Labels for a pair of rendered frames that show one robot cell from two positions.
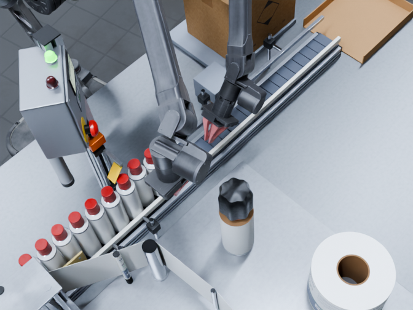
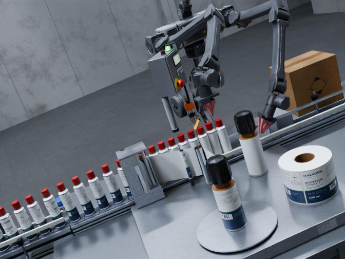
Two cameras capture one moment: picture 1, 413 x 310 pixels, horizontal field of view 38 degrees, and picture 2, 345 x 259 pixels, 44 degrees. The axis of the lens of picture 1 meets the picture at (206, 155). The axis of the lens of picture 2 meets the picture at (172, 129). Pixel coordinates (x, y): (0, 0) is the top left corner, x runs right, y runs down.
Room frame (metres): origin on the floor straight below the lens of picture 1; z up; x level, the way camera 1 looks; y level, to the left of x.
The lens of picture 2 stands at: (-1.00, -0.67, 1.83)
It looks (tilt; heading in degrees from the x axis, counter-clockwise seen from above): 19 degrees down; 30
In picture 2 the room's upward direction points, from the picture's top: 19 degrees counter-clockwise
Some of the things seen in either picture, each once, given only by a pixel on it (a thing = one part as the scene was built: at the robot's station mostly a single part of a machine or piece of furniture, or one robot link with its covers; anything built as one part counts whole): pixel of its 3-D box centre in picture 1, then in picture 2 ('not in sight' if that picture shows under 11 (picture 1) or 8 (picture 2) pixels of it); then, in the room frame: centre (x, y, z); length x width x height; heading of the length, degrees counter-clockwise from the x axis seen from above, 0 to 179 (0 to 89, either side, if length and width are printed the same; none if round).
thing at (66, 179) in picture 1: (56, 160); (169, 112); (0.82, 0.37, 1.18); 0.04 x 0.04 x 0.21
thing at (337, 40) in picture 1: (227, 139); (273, 134); (1.00, -0.07, 0.91); 1.07 x 0.01 x 0.02; 129
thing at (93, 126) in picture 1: (91, 128); (180, 83); (0.80, 0.25, 1.33); 0.04 x 0.03 x 0.04; 4
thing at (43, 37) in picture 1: (83, 124); (189, 105); (0.94, 0.30, 1.17); 0.04 x 0.04 x 0.67; 39
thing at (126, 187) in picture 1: (129, 197); (205, 145); (0.81, 0.22, 0.98); 0.05 x 0.05 x 0.20
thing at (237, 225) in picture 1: (236, 217); (250, 143); (0.68, -0.06, 1.03); 0.09 x 0.09 x 0.30
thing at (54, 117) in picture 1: (55, 101); (168, 72); (0.85, 0.32, 1.38); 0.17 x 0.10 x 0.19; 4
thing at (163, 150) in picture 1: (166, 154); (202, 78); (0.68, 0.08, 1.36); 0.07 x 0.06 x 0.07; 51
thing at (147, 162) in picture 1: (155, 171); (223, 137); (0.87, 0.15, 0.98); 0.05 x 0.05 x 0.20
